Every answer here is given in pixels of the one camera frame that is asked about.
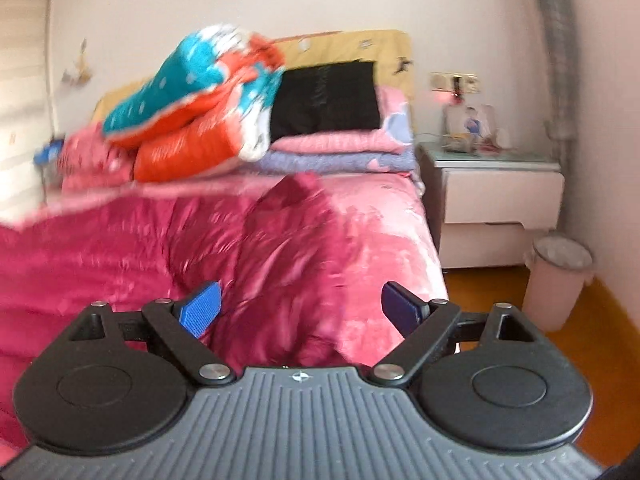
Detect teal orange folded quilt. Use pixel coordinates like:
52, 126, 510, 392
102, 24, 285, 183

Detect blue storage box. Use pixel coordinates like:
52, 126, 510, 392
32, 139, 64, 166

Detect magenta down jacket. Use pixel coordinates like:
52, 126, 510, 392
1, 174, 348, 448

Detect wall socket with charger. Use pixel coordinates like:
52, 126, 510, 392
428, 72, 480, 104

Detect pink lavender folded blankets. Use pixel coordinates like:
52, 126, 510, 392
248, 86, 416, 174

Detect framed photo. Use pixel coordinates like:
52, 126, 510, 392
442, 104, 498, 154

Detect black folded garment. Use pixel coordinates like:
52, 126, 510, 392
269, 60, 382, 141

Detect white sliding wardrobe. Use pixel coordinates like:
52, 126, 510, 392
0, 0, 53, 223

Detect yellow covered headboard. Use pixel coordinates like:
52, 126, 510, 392
90, 24, 413, 129

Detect grey plaid curtain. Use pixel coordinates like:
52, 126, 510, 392
537, 0, 579, 232

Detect pink heart folded blanket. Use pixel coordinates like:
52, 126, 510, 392
58, 122, 134, 193

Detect white nightstand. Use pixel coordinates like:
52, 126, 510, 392
416, 142, 565, 270

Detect pink bed blanket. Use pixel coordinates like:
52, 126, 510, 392
0, 171, 449, 466

